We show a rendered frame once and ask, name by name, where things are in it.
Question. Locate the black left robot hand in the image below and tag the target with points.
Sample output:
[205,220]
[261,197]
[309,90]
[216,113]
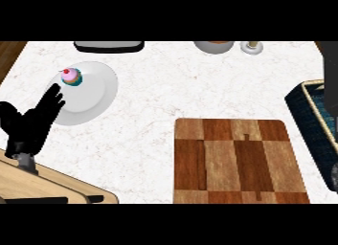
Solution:
[30,127]

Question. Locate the pale left robot arm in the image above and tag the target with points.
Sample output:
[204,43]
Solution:
[30,188]

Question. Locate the dark blue wicker basket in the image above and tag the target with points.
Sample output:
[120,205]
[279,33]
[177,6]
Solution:
[312,127]

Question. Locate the brown wooden cutting board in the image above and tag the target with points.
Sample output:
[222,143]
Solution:
[239,162]

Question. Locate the white round plate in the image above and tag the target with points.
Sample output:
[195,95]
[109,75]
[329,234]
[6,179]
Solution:
[93,95]

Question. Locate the pink frosted cupcake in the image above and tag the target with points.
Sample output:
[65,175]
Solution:
[71,77]

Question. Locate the grey round bowl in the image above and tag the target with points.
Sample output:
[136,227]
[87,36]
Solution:
[213,47]

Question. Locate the grey and black appliance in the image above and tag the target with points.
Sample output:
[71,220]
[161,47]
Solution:
[108,46]

